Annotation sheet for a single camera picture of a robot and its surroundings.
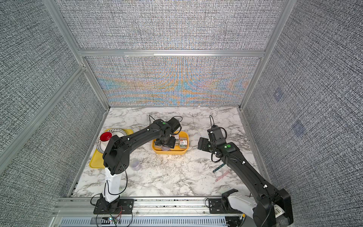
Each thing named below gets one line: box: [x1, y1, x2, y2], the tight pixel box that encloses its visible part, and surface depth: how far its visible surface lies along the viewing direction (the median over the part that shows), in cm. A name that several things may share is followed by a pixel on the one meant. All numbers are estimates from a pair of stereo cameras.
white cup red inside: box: [99, 131, 113, 148], surface depth 95 cm
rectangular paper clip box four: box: [179, 137, 188, 149], surface depth 94 cm
